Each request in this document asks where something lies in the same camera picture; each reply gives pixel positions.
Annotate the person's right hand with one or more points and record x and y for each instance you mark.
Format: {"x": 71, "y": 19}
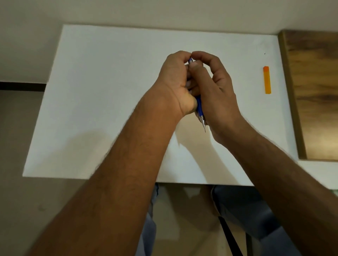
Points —
{"x": 219, "y": 100}

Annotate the brown wooden cabinet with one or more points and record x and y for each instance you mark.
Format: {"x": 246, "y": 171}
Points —
{"x": 314, "y": 95}

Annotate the blue mechanical pencil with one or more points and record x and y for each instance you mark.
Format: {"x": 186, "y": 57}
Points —
{"x": 200, "y": 108}

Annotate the person's left fingers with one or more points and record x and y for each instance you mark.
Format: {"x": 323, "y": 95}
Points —
{"x": 177, "y": 59}

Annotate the person's right forearm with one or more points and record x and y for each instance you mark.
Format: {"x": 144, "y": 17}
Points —
{"x": 277, "y": 179}

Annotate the person's right thumb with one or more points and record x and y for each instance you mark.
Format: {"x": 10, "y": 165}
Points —
{"x": 199, "y": 72}

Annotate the person's left hand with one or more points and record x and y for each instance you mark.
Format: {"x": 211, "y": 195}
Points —
{"x": 173, "y": 79}

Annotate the person's left forearm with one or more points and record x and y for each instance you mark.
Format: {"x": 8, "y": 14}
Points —
{"x": 126, "y": 163}

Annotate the orange lead case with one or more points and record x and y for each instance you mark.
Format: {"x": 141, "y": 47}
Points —
{"x": 267, "y": 80}

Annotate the black baseboard strip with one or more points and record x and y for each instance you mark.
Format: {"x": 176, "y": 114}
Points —
{"x": 22, "y": 86}

